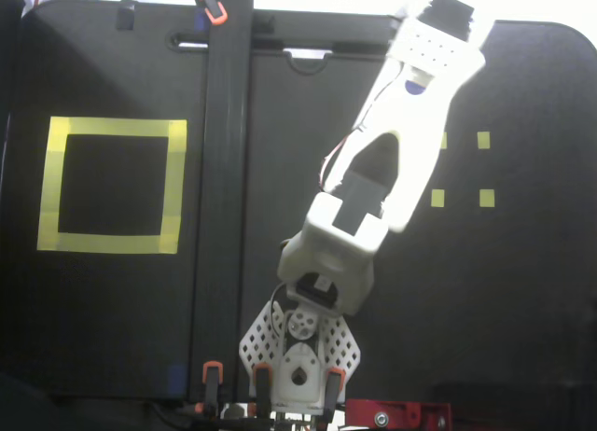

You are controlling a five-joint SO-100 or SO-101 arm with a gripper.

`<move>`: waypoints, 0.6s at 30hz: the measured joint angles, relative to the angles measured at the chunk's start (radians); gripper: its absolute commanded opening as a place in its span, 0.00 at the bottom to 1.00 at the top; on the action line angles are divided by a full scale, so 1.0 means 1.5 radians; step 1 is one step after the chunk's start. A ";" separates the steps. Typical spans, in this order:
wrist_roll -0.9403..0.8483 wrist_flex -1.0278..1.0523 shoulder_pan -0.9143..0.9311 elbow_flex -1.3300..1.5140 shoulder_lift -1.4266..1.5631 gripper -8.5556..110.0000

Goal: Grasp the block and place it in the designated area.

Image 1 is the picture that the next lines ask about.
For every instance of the blue white charger plug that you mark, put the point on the blue white charger plug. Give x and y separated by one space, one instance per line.
415 87

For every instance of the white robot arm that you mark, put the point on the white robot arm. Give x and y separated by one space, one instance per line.
410 137

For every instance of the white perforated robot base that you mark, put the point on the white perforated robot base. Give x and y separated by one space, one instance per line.
256 347

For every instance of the black strip across table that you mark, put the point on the black strip across table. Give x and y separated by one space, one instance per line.
224 170

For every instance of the small yellow tape marker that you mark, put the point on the small yellow tape marker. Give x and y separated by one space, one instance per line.
437 198
444 140
487 198
483 140

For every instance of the orange black spring clamp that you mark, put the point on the orange black spring clamp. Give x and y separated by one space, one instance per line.
212 384
334 389
262 384
211 4

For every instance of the yellow tape square outline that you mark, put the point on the yellow tape square outline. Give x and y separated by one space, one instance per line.
112 125

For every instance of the blue tape patch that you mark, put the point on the blue tape patch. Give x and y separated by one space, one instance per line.
200 19
176 377

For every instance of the red clamp with silver screw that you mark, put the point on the red clamp with silver screw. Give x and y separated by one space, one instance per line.
401 414

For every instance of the black tape tab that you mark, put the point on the black tape tab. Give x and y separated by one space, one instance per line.
125 15

